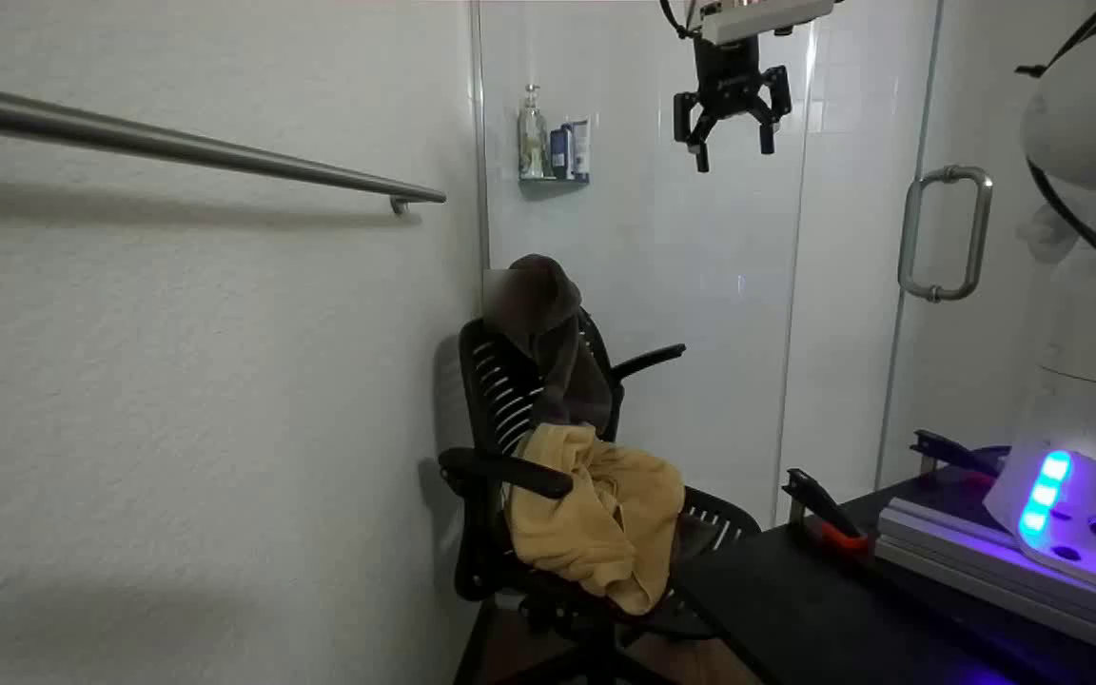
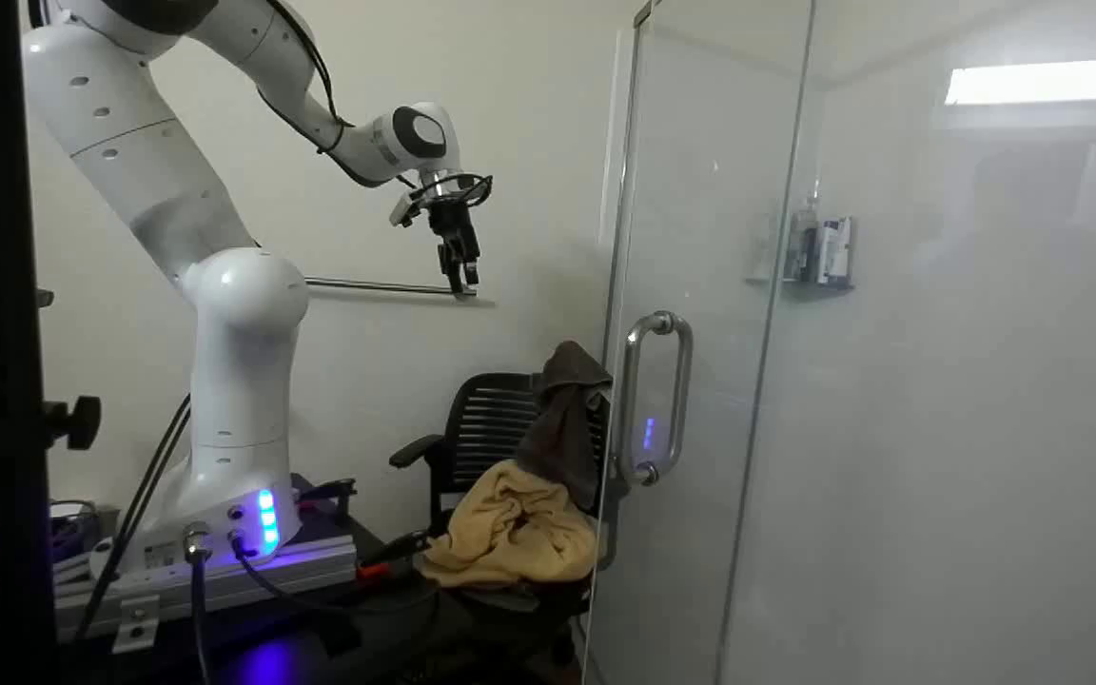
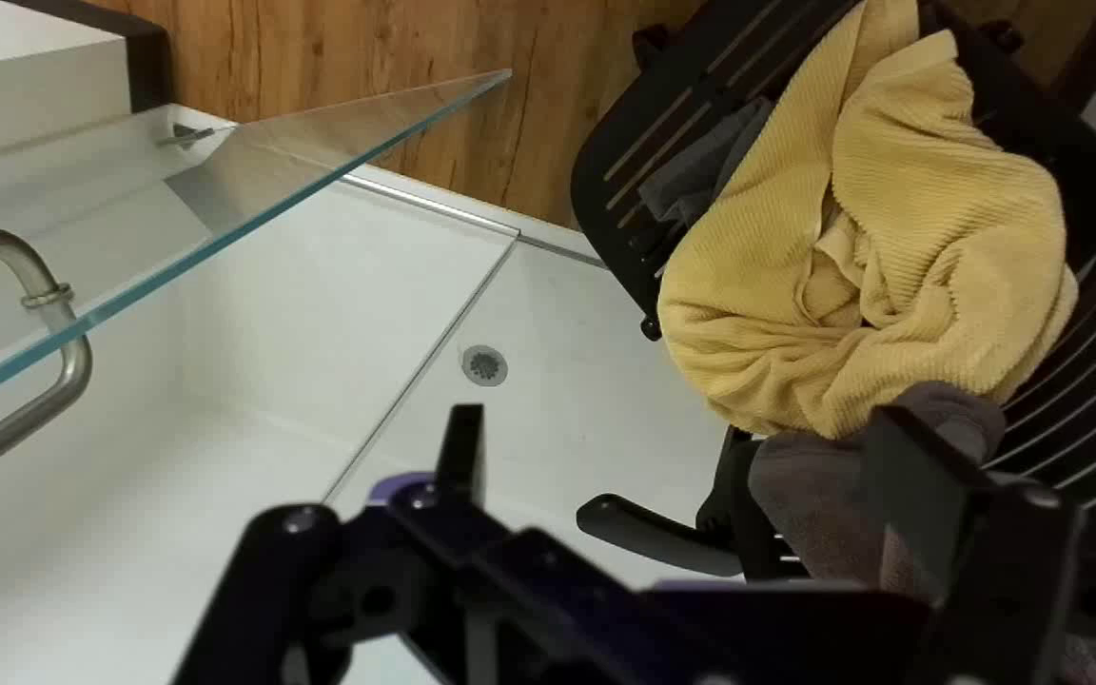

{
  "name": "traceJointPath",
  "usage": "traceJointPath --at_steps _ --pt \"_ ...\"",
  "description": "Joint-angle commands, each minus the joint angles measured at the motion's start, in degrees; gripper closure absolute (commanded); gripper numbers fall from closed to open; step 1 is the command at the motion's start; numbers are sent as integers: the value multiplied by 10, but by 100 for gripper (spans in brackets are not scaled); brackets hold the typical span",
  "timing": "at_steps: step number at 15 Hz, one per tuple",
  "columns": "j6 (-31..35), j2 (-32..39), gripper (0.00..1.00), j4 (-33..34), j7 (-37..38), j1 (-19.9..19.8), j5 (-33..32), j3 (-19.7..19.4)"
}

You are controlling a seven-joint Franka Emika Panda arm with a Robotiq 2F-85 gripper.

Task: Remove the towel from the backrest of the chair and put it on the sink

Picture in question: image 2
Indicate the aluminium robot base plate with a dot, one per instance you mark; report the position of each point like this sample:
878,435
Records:
229,577

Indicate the black clamp knob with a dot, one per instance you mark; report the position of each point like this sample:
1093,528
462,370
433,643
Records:
77,425

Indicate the fixed glass panel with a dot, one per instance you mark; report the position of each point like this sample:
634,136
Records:
952,420

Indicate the ceiling light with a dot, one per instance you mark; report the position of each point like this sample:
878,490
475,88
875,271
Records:
1050,80

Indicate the metal door hinge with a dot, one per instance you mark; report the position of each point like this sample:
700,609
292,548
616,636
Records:
820,251

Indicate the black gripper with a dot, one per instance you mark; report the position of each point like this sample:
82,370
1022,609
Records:
456,225

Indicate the glass door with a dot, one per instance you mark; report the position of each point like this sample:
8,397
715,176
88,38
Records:
715,190

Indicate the black office chair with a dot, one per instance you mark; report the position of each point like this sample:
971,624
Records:
485,420

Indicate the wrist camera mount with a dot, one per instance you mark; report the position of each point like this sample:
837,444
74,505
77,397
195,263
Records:
448,190

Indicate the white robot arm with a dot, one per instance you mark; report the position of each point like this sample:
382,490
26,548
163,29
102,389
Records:
233,381

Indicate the grey-brown towel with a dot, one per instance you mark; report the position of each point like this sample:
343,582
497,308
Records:
563,433

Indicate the yellow towel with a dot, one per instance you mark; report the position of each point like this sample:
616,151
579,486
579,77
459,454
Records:
512,528

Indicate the black stand post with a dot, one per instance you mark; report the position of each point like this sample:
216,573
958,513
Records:
8,318

